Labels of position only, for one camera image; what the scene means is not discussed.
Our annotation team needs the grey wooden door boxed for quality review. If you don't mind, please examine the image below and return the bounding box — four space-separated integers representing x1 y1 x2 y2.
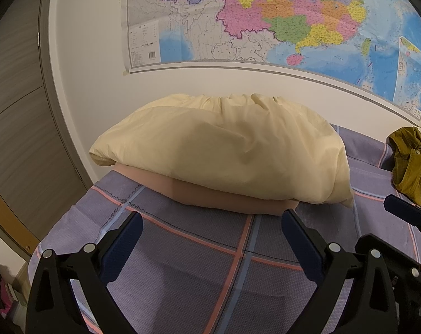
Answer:
0 0 92 259

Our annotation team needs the olive brown jacket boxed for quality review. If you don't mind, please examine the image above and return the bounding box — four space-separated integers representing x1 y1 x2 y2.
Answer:
388 127 421 207

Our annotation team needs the purple plaid bed sheet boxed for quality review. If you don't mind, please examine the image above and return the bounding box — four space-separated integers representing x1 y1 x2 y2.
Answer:
28 127 421 333

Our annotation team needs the cream beige jacket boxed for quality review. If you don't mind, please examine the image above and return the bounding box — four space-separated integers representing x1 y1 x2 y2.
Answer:
89 94 353 207

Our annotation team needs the colourful wall map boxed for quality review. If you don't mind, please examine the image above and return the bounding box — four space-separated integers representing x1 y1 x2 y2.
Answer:
121 0 421 124

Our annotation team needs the folded pink garment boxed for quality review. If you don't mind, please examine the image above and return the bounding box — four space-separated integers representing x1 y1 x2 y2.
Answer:
112 163 300 216

